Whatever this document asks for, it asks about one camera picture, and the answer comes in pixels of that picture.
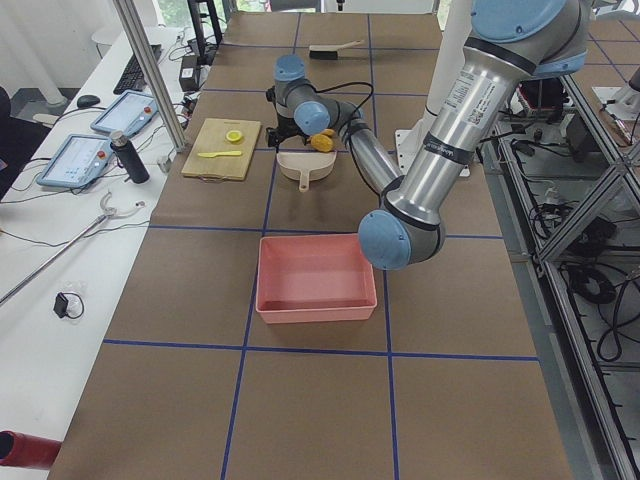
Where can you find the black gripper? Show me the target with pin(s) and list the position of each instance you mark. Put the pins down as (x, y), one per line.
(286, 125)

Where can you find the brown potato toy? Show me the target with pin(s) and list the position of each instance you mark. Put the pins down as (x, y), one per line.
(321, 143)

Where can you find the beige plastic dustpan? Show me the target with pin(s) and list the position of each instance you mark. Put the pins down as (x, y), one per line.
(305, 167)

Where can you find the beige hand brush black bristles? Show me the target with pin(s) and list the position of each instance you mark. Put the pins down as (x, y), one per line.
(331, 52)

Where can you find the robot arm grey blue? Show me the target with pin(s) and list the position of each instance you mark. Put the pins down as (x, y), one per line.
(503, 44)

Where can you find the pink plastic bin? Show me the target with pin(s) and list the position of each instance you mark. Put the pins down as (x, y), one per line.
(314, 278)

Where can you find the yellow lemon slice toy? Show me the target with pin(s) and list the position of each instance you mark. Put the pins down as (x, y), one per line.
(234, 136)

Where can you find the bamboo cutting board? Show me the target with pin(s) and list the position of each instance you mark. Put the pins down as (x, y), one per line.
(211, 138)

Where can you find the yellow plastic knife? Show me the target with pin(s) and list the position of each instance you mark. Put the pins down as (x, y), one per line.
(217, 154)

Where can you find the black power adapter box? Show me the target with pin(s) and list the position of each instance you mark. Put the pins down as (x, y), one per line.
(192, 73)

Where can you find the far blue teach pendant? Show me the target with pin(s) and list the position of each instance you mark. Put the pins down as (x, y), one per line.
(130, 112)

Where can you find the blue teach pendant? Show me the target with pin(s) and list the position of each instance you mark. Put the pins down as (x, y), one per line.
(80, 160)
(130, 112)

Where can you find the black keyboard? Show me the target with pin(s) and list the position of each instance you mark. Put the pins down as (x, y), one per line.
(131, 78)

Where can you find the black water bottle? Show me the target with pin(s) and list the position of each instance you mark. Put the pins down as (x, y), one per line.
(128, 157)

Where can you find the black computer mouse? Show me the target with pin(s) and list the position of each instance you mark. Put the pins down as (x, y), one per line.
(87, 101)

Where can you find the near blue teach pendant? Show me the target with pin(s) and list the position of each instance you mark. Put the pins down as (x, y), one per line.
(80, 160)

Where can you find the red cylinder roll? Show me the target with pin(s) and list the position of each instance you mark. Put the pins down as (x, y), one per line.
(28, 451)

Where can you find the aluminium frame post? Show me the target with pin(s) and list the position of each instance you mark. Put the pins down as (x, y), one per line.
(139, 43)

